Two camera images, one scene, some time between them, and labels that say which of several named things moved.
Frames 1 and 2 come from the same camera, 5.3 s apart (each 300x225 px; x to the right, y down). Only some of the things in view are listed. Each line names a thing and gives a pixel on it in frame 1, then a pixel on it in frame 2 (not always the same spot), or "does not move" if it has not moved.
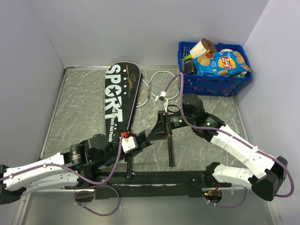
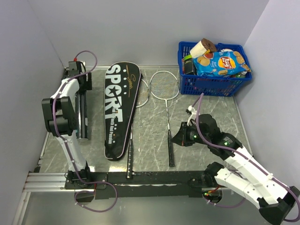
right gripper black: [161, 130] → [181, 138]
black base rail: [146, 184] does not move
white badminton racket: [166, 82] does not move
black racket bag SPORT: [122, 82] does not move
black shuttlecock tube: [129, 161] → [82, 115]
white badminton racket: [144, 93] does not move
